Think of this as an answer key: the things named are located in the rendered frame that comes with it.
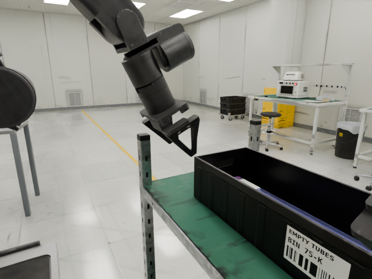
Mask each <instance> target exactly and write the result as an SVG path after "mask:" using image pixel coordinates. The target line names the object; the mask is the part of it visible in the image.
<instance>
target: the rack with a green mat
mask: <svg viewBox="0 0 372 279"><path fill-rule="evenodd" d="M261 122H262V121H261V120H250V129H249V146H248V148H251V149H254V150H256V151H259V149H260V136H261ZM137 148H138V169H139V191H140V201H141V221H142V242H143V262H144V279H156V268H155V253H154V225H153V209H154V210H155V211H156V212H157V214H158V215H159V216H160V217H161V218H162V220H163V221H164V222H165V223H166V224H167V226H168V227H169V228H170V229H171V231H172V232H173V233H174V235H175V236H176V237H177V238H178V239H179V241H180V242H181V243H182V244H183V245H184V247H185V248H186V249H187V250H188V251H189V253H190V254H191V255H192V256H193V257H194V259H195V260H196V261H197V263H198V264H199V265H200V266H201V267H202V269H203V270H204V271H205V272H206V273H207V275H208V276H209V277H210V278H211V279H293V278H292V277H291V276H290V275H288V274H287V273H286V272H284V270H282V269H281V268H280V267H278V266H277V265H276V264H275V263H274V262H273V261H271V260H270V259H269V258H268V257H267V256H265V255H264V254H263V253H262V252H261V251H259V250H258V249H257V248H256V247H254V245H252V244H251V243H249V242H248V241H247V240H246V239H245V238H244V237H242V236H241V235H240V234H239V233H238V232H236V231H235V230H234V229H233V228H232V227H230V226H229V225H228V224H227V223H226V222H224V221H223V220H222V219H221V218H219V217H218V216H217V215H216V214H214V213H213V212H212V211H211V210H210V209H209V208H207V207H206V206H205V205H204V204H203V203H201V202H200V201H199V200H198V199H197V198H195V197H194V172H190V173H186V174H180V175H175V176H172V177H168V178H163V179H158V180H153V181H152V168H151V140H150V135H149V134H148V133H138V134H137Z"/></svg>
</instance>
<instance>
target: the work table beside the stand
mask: <svg viewBox="0 0 372 279"><path fill-rule="evenodd" d="M22 128H23V129H24V135H25V141H26V145H27V151H28V158H29V164H30V170H31V174H32V180H33V186H34V192H35V196H39V195H40V190H39V184H38V177H37V171H36V167H35V160H34V154H33V148H32V142H31V137H30V131H29V125H28V121H25V122H23V123H21V125H20V126H19V130H20V129H22ZM19 130H18V131H19ZM6 134H10V138H11V144H12V149H13V155H14V160H15V166H16V170H17V176H18V181H19V186H20V192H21V196H22V202H23V207H24V213H25V217H27V216H31V210H30V204H29V198H28V192H27V186H26V183H25V177H24V171H23V165H22V159H21V156H20V150H19V144H18V138H17V131H15V130H12V129H10V128H0V135H6Z"/></svg>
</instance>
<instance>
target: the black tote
mask: <svg viewBox="0 0 372 279"><path fill-rule="evenodd" d="M237 176H239V177H241V178H243V179H245V180H247V181H248V182H250V183H252V184H254V185H256V186H258V187H260V188H262V189H263V190H265V191H267V192H269V193H271V194H273V195H275V196H277V197H278V198H280V199H282V200H284V201H286V202H288V203H290V204H292V205H293V206H295V207H297V208H299V209H301V210H303V211H305V212H306V213H308V214H310V215H312V216H314V217H316V218H317V219H319V220H321V221H323V222H325V223H327V224H329V225H331V226H332V227H334V228H336V229H338V230H340V231H342V232H344V233H346V234H347V235H349V236H351V237H353V238H355V237H354V236H353V235H352V232H351V228H350V226H351V224H352V222H353V221H354V220H355V219H356V218H357V217H358V215H359V214H360V213H361V212H362V211H363V209H364V208H365V201H366V200H367V198H368V197H370V196H371V194H372V193H369V192H366V191H364V190H361V189H358V188H356V187H353V186H351V185H347V184H345V183H342V182H339V181H337V180H334V179H332V178H329V177H326V176H323V175H321V174H318V173H315V172H313V171H310V170H307V169H304V168H302V167H299V166H296V165H294V164H291V163H288V162H285V161H283V160H280V159H278V158H275V157H272V156H269V155H267V154H264V153H261V152H259V151H256V150H254V149H251V148H248V147H243V148H237V149H231V150H227V151H221V152H215V153H209V154H204V155H200V156H194V197H195V198H197V199H198V200H199V201H200V202H201V203H203V204H204V205H205V206H206V207H207V208H209V209H210V210H211V211H212V212H213V213H214V214H216V215H217V216H218V217H219V218H221V219H222V220H223V221H224V222H226V223H227V224H228V225H229V226H230V227H232V228H233V229H234V230H235V231H236V232H238V233H239V234H240V235H241V236H242V237H244V238H245V239H246V240H247V241H248V242H249V243H251V244H252V245H254V247H256V248H257V249H258V250H259V251H261V252H262V253H263V254H264V255H265V256H267V257H268V258H269V259H270V260H271V261H273V262H274V263H275V264H276V265H277V266H278V267H280V268H281V269H282V270H284V272H286V273H287V274H288V275H290V276H291V277H292V278H293V279H372V253H370V252H368V251H366V250H364V249H363V248H361V247H359V246H358V245H356V244H354V243H352V242H350V241H348V240H347V239H345V238H343V237H341V236H339V235H337V234H336V233H334V232H332V231H330V230H328V229H327V228H325V227H323V226H321V225H319V224H317V223H316V222H314V221H312V220H311V219H309V218H307V217H305V216H303V215H301V214H300V213H298V212H296V211H294V210H292V209H291V208H289V207H287V206H285V205H283V204H281V203H280V202H278V201H276V200H274V199H272V198H271V197H269V196H267V195H266V194H264V193H262V192H260V191H258V190H256V189H255V188H253V187H251V186H249V185H247V184H245V183H244V182H242V181H240V180H238V179H236V178H235V177H237ZM355 239H357V238H355Z"/></svg>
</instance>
